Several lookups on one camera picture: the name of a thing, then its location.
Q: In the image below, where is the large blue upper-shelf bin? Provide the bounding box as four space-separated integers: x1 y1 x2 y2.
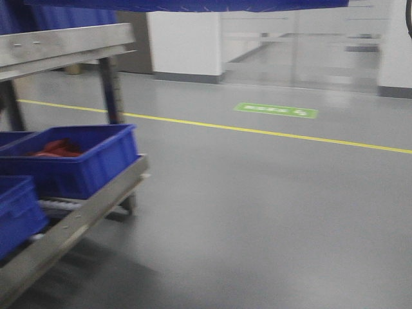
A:
25 0 349 13

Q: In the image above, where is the green floor sign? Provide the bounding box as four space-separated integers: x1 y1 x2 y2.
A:
234 102 318 119

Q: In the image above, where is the blue bin with red cloth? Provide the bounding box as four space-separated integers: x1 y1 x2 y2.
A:
1 124 138 200

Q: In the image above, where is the red cloth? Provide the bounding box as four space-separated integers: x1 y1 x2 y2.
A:
26 138 83 158

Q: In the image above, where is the blue bin front corner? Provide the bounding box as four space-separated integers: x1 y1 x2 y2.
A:
1 176 49 258

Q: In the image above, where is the lower steel shelf rail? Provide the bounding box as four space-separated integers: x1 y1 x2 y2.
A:
1 154 149 308

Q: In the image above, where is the stainless steel shelf rail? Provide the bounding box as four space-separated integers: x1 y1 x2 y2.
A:
1 23 135 82

